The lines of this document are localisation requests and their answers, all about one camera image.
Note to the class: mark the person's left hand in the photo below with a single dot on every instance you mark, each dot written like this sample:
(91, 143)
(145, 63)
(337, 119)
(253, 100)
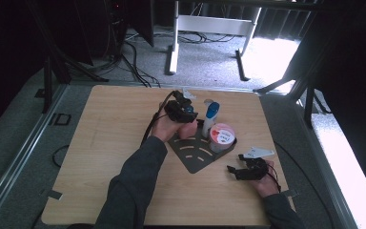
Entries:
(163, 129)

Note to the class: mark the black rectangular floor bracket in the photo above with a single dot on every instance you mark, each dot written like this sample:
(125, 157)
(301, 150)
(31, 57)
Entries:
(57, 119)

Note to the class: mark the black slotted corner tray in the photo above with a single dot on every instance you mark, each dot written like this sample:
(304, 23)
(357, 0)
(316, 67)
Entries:
(197, 156)

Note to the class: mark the dark computer tower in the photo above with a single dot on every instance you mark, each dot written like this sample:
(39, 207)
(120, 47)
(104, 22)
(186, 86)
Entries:
(101, 28)

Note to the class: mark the short aluminium floor rail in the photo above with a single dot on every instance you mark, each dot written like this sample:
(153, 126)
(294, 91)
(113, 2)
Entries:
(330, 171)

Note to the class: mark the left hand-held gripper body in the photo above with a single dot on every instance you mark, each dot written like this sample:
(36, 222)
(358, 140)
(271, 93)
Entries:
(176, 108)

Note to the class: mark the long aluminium floor rail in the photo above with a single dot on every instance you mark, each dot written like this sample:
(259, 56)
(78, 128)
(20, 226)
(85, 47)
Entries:
(19, 159)

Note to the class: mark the white desk frame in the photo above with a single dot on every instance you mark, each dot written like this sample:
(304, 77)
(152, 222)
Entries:
(213, 24)

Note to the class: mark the black metal tripod stand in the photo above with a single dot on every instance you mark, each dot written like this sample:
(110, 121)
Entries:
(52, 57)

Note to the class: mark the white jar with red label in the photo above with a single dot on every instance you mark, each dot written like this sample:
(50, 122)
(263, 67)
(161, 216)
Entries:
(221, 136)

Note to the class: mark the dark pleated curtain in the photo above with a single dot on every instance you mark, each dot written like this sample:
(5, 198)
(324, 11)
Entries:
(282, 22)

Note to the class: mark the person's right hand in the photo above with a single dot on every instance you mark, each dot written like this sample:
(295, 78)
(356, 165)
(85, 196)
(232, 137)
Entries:
(268, 186)

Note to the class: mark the black metal angled stand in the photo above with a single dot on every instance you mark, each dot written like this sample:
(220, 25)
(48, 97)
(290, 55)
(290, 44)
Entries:
(308, 95)

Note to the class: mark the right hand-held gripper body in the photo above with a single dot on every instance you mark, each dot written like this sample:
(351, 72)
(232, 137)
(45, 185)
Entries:
(257, 168)

